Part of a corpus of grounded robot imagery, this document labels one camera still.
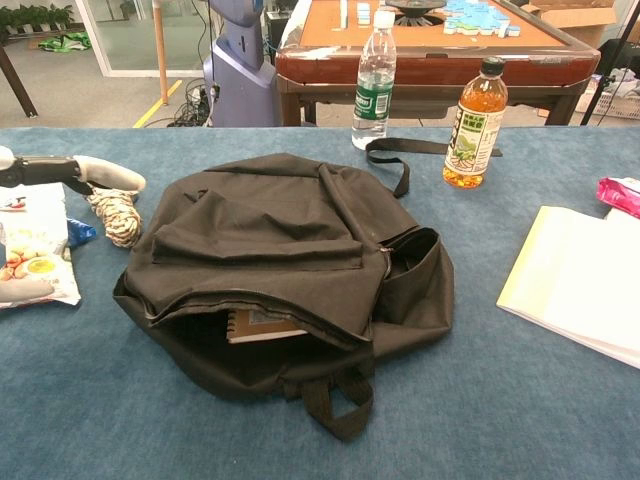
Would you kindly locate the row of potted plants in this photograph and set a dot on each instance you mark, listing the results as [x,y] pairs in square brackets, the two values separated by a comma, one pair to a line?
[35,17]

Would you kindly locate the blue carpet table cover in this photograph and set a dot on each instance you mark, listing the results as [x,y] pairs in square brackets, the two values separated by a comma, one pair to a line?
[500,425]

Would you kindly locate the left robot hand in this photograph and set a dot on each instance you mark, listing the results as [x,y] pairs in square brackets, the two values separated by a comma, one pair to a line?
[105,172]

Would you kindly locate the pile of blue mahjong tiles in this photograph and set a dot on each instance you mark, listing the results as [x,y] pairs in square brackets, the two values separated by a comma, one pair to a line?
[475,20]

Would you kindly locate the wooden mahjong table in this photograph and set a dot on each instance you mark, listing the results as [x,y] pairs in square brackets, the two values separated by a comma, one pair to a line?
[440,65]

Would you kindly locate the pink snack packet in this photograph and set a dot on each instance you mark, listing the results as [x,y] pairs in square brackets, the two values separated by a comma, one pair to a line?
[620,195]

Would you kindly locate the green cloth on floor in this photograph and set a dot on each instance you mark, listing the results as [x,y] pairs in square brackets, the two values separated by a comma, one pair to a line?
[65,42]

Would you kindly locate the kraft spiral notebook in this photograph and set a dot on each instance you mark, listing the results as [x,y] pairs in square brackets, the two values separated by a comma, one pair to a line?
[265,327]

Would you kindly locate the clear water bottle green label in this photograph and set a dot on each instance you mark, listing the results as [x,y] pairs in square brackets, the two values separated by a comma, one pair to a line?
[374,75]

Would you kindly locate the dark wooden table leg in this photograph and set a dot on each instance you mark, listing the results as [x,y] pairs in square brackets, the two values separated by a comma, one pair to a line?
[20,85]

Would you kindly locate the open cardboard box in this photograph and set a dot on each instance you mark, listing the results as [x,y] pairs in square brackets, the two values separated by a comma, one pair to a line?
[585,20]

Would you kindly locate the small stack of mahjong tiles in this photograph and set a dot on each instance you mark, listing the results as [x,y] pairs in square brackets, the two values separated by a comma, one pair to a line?
[364,12]

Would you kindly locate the black tripod leg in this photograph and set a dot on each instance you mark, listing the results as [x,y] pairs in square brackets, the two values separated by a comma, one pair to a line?
[610,65]

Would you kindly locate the wooden pole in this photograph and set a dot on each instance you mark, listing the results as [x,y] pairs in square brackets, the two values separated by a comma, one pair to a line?
[160,55]

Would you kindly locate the black fabric backpack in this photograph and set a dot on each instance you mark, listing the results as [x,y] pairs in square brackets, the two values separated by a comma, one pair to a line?
[260,220]

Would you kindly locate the white and yellow book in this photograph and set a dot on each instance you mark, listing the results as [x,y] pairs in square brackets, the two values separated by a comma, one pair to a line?
[580,280]

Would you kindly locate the white plastic basket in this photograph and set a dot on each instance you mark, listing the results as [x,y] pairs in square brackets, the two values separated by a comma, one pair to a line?
[617,102]

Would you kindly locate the purple robot pedestal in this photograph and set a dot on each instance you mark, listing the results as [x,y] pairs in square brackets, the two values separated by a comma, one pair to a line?
[240,80]

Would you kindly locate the amber tea bottle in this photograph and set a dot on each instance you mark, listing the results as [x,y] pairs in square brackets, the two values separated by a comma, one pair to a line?
[475,130]

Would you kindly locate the black mahjong table centre disc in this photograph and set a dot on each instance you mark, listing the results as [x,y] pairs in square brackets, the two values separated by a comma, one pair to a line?
[415,12]

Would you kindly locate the blue snack packet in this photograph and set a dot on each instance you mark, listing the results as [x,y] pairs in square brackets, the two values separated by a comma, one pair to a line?
[80,232]

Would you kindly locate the white nut snack bag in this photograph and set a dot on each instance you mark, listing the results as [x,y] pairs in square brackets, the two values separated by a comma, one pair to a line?
[35,240]

